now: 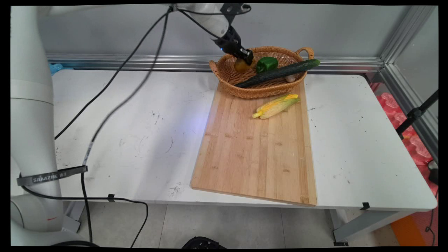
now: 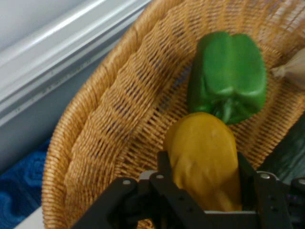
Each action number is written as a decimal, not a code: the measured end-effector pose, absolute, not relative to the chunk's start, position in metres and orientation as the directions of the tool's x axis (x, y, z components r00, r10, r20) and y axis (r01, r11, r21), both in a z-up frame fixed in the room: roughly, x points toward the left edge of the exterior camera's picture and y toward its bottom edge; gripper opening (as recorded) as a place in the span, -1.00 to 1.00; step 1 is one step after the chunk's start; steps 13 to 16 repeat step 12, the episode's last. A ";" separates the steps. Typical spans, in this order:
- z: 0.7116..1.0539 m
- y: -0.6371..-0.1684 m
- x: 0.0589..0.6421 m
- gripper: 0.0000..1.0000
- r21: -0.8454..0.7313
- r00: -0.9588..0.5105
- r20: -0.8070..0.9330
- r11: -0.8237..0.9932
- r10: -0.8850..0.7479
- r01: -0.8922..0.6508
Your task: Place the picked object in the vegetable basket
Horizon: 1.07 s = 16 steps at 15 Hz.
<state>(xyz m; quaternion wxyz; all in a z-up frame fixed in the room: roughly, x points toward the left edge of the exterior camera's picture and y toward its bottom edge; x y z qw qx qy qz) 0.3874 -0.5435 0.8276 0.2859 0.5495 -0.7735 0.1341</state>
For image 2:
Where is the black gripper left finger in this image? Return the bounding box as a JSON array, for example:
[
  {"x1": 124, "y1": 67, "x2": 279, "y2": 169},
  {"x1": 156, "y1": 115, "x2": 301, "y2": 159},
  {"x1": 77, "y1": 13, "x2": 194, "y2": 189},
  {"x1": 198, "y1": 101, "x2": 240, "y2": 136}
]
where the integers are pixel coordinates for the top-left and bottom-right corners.
[{"x1": 71, "y1": 151, "x2": 207, "y2": 229}]

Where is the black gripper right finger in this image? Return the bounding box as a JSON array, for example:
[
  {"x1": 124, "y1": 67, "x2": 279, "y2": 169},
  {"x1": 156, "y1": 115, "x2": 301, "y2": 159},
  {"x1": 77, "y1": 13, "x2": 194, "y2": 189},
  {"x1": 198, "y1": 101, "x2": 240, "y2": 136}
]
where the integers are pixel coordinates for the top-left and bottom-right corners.
[{"x1": 237, "y1": 152, "x2": 305, "y2": 229}]

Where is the yellow mango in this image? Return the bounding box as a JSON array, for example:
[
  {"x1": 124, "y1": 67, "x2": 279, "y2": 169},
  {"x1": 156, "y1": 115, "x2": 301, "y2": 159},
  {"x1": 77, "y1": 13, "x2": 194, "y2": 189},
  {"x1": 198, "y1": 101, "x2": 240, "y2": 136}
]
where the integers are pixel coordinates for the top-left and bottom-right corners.
[{"x1": 163, "y1": 112, "x2": 243, "y2": 213}]

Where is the dark green cucumber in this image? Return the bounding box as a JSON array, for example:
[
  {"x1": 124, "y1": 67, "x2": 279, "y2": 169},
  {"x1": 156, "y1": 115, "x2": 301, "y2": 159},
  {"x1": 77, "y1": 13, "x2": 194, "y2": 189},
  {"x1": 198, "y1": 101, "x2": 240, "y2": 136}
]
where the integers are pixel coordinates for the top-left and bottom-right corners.
[{"x1": 259, "y1": 121, "x2": 305, "y2": 185}]

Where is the woven wicker basket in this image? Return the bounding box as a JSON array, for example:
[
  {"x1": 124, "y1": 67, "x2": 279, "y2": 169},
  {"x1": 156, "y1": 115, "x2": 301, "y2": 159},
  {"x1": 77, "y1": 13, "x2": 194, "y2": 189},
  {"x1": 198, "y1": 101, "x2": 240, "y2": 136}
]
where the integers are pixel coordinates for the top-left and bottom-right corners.
[{"x1": 41, "y1": 0, "x2": 305, "y2": 229}]

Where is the green bell pepper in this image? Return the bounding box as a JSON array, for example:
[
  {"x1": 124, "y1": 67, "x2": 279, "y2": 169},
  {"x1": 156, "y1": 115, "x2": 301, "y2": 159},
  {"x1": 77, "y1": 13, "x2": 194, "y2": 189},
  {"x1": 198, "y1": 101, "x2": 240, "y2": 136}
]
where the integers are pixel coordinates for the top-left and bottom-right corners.
[{"x1": 186, "y1": 31, "x2": 268, "y2": 126}]

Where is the beige garlic bulb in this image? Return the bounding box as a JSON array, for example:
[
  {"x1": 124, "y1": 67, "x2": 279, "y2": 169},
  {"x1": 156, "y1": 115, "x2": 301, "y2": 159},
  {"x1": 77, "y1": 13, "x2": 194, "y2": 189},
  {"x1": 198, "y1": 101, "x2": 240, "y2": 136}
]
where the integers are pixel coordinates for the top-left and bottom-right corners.
[{"x1": 271, "y1": 47, "x2": 305, "y2": 91}]

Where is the blue textured cloth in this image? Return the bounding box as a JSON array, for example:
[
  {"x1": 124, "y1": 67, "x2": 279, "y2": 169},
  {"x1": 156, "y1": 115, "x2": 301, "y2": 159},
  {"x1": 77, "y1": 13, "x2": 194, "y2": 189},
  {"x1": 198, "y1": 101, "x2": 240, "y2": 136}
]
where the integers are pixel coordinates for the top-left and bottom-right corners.
[{"x1": 0, "y1": 139, "x2": 52, "y2": 229}]

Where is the grey metal rail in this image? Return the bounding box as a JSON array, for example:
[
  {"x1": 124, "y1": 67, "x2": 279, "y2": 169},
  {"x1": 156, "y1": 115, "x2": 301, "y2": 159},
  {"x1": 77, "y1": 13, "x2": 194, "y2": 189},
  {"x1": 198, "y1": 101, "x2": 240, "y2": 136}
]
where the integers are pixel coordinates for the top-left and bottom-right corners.
[{"x1": 0, "y1": 0, "x2": 153, "y2": 175}]

